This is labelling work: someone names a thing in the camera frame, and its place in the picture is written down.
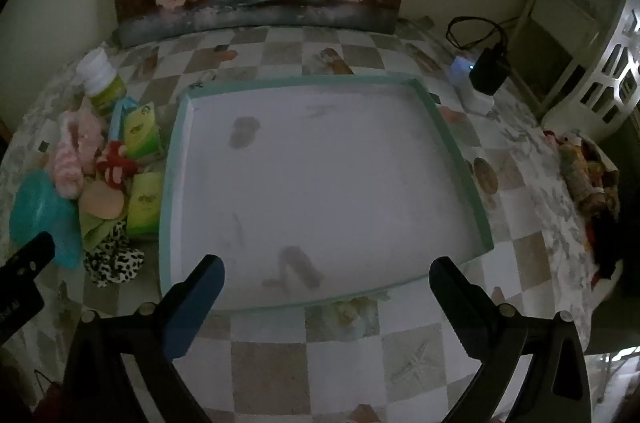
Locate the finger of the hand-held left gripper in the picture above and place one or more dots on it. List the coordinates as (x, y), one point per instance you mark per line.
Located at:
(27, 260)

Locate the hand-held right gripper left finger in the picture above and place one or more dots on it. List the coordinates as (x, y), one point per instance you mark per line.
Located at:
(192, 318)

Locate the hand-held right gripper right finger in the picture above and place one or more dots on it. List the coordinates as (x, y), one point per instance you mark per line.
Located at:
(462, 318)

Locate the light green cloth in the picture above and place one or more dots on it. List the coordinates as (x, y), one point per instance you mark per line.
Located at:
(95, 228)

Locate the leopard print cloth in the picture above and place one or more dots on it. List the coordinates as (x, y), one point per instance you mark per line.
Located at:
(117, 260)

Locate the pink striped fuzzy sock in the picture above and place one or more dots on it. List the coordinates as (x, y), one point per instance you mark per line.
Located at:
(70, 163)

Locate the red plush toy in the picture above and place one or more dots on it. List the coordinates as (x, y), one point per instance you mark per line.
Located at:
(115, 165)

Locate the blue face mask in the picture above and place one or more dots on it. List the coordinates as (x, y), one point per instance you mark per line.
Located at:
(116, 120)

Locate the white tray with green rim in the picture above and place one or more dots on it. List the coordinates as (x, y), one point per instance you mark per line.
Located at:
(325, 183)

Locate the teal cloth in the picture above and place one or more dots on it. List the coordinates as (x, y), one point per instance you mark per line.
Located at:
(40, 213)

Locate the checkered floral tablecloth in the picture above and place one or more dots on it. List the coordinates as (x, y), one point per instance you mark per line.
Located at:
(350, 368)

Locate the white bottle with green label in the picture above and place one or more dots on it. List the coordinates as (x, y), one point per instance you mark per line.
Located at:
(102, 83)

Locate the white power adapter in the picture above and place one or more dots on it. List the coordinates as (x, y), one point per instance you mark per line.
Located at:
(462, 75)

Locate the black charger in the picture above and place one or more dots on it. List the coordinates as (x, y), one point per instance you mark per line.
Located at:
(490, 70)

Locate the white lattice basket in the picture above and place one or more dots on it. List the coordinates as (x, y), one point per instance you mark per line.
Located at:
(615, 68)
(565, 28)

